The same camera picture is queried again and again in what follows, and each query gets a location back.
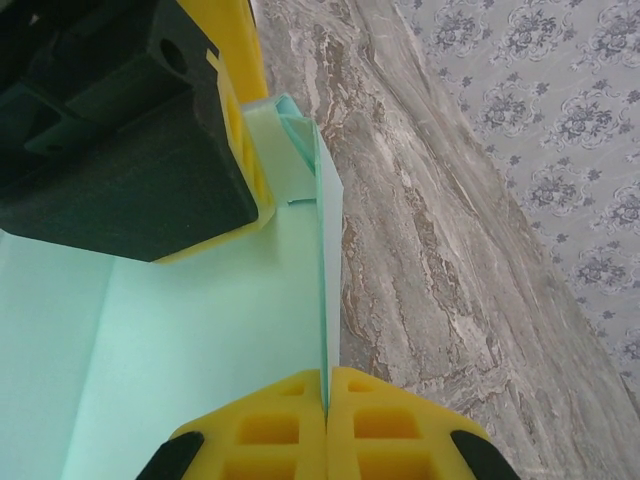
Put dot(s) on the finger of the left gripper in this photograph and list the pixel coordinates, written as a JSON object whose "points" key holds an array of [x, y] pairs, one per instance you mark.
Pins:
{"points": [[240, 40], [125, 165]]}

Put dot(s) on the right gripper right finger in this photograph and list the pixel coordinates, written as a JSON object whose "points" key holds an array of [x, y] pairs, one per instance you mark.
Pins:
{"points": [[385, 430]]}

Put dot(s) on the light blue paper box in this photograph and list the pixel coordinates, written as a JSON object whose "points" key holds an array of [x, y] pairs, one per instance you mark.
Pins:
{"points": [[200, 325]]}

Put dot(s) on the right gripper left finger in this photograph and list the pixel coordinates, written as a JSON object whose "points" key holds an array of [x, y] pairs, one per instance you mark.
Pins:
{"points": [[260, 435]]}

